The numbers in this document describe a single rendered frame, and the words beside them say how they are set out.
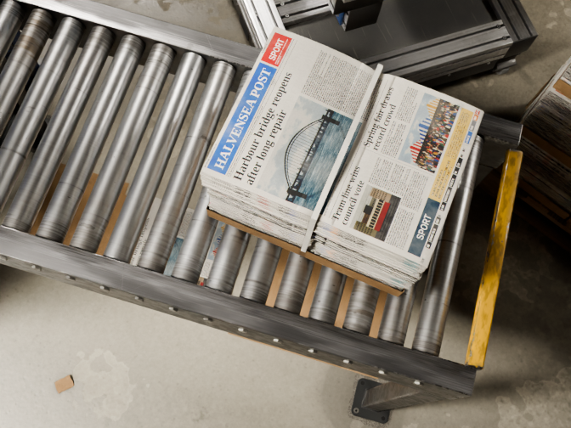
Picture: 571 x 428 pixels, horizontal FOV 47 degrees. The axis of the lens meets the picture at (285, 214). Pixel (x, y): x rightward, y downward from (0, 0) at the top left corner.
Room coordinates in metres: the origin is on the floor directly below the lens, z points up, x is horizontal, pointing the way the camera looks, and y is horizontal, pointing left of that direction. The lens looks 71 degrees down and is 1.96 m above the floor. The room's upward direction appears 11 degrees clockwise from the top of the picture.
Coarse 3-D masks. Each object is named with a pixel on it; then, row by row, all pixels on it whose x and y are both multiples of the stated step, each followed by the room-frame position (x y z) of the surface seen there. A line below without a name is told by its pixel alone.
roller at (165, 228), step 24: (216, 72) 0.66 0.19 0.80; (216, 96) 0.61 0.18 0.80; (192, 120) 0.56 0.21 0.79; (216, 120) 0.57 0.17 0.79; (192, 144) 0.50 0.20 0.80; (192, 168) 0.45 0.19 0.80; (168, 192) 0.40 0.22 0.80; (192, 192) 0.41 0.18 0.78; (168, 216) 0.35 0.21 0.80; (168, 240) 0.31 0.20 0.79; (144, 264) 0.25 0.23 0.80
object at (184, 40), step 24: (0, 0) 0.74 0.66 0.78; (24, 0) 0.74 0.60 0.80; (48, 0) 0.75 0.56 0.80; (72, 0) 0.76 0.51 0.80; (24, 24) 0.74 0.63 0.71; (96, 24) 0.72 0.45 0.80; (120, 24) 0.73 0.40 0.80; (144, 24) 0.74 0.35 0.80; (168, 24) 0.75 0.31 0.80; (192, 48) 0.71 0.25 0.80; (216, 48) 0.72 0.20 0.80; (240, 48) 0.73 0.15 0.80; (240, 72) 0.69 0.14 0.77; (504, 120) 0.68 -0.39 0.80; (504, 144) 0.63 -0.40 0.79
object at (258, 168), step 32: (288, 32) 0.63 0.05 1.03; (256, 64) 0.56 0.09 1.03; (288, 64) 0.57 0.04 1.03; (320, 64) 0.58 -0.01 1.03; (352, 64) 0.59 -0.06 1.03; (256, 96) 0.50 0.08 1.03; (288, 96) 0.51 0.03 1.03; (320, 96) 0.52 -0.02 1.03; (224, 128) 0.44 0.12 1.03; (256, 128) 0.45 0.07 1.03; (288, 128) 0.46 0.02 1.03; (320, 128) 0.47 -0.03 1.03; (224, 160) 0.38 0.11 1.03; (256, 160) 0.39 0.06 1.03; (288, 160) 0.40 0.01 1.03; (224, 192) 0.35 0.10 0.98; (256, 192) 0.34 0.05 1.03; (288, 192) 0.35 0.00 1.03; (256, 224) 0.35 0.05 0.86; (288, 224) 0.33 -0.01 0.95
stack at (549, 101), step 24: (552, 96) 0.90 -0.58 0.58; (528, 120) 0.90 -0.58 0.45; (552, 120) 0.88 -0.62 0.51; (528, 144) 0.89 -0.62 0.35; (552, 144) 0.86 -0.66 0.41; (528, 168) 0.86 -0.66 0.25; (552, 168) 0.84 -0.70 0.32; (552, 192) 0.82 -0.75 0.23; (528, 216) 0.81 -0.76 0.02; (552, 216) 0.79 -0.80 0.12
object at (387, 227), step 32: (416, 96) 0.56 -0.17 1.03; (448, 96) 0.57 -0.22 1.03; (384, 128) 0.49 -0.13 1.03; (416, 128) 0.50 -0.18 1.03; (448, 128) 0.51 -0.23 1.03; (384, 160) 0.43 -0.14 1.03; (416, 160) 0.44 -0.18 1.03; (448, 160) 0.45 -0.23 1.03; (352, 192) 0.37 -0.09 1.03; (384, 192) 0.38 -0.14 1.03; (416, 192) 0.39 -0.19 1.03; (448, 192) 0.40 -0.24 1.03; (352, 224) 0.32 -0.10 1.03; (384, 224) 0.33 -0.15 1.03; (416, 224) 0.34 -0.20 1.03; (320, 256) 0.32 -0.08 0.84; (352, 256) 0.30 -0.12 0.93; (384, 256) 0.29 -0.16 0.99; (416, 256) 0.29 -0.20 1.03
